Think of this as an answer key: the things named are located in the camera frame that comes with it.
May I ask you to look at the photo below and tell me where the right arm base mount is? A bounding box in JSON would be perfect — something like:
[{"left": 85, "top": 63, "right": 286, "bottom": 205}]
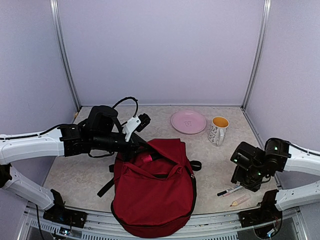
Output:
[{"left": 238, "top": 208, "right": 283, "bottom": 228}]

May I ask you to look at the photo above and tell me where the aluminium corner post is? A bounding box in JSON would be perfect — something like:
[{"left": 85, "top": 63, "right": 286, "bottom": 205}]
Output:
[
  {"left": 49, "top": 0, "right": 82, "bottom": 112},
  {"left": 241, "top": 0, "right": 272, "bottom": 110}
]

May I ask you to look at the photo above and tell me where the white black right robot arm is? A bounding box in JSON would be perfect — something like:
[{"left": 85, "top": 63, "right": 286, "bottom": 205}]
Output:
[{"left": 230, "top": 137, "right": 320, "bottom": 222}]

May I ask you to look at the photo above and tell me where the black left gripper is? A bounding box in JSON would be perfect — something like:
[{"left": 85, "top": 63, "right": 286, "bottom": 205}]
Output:
[{"left": 91, "top": 132, "right": 151, "bottom": 162}]

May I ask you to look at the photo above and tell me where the red student backpack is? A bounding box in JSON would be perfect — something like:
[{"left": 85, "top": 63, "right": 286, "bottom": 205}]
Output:
[{"left": 97, "top": 138, "right": 202, "bottom": 239}]

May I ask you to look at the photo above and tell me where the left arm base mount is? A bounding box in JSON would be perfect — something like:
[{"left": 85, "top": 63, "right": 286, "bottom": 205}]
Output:
[{"left": 43, "top": 206, "right": 87, "bottom": 229}]

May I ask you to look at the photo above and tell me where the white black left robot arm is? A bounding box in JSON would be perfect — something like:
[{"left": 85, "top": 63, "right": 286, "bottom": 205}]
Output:
[{"left": 0, "top": 105, "right": 151, "bottom": 223}]

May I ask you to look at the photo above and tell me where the right aluminium corner post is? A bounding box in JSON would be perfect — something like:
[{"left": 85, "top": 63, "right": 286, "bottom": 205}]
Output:
[{"left": 241, "top": 0, "right": 272, "bottom": 110}]

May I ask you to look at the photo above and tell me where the patterned mug orange inside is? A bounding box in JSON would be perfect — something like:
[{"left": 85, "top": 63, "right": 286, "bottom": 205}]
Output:
[{"left": 208, "top": 116, "right": 230, "bottom": 147}]

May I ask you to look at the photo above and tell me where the left aluminium corner post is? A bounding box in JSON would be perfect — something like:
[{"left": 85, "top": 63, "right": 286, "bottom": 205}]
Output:
[{"left": 49, "top": 0, "right": 82, "bottom": 112}]

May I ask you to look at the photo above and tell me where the white pen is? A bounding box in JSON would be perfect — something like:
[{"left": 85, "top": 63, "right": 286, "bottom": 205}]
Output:
[{"left": 222, "top": 185, "right": 244, "bottom": 197}]

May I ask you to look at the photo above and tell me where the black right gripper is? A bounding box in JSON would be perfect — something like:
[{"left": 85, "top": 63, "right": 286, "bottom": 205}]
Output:
[{"left": 230, "top": 163, "right": 268, "bottom": 193}]

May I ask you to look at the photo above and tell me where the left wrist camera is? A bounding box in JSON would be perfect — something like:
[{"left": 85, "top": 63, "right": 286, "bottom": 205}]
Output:
[{"left": 135, "top": 113, "right": 151, "bottom": 133}]

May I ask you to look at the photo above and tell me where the pink highlighter black cap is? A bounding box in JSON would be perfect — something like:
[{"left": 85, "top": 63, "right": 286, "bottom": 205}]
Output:
[{"left": 140, "top": 154, "right": 161, "bottom": 163}]

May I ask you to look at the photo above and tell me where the aluminium front rail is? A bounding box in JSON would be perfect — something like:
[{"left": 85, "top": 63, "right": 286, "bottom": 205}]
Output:
[{"left": 17, "top": 203, "right": 308, "bottom": 240}]

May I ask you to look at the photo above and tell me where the blue capped marker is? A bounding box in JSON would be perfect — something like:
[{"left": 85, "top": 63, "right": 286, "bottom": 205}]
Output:
[{"left": 217, "top": 184, "right": 240, "bottom": 197}]

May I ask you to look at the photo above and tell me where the pink plastic plate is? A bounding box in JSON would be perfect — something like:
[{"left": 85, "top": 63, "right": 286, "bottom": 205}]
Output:
[{"left": 170, "top": 110, "right": 207, "bottom": 135}]

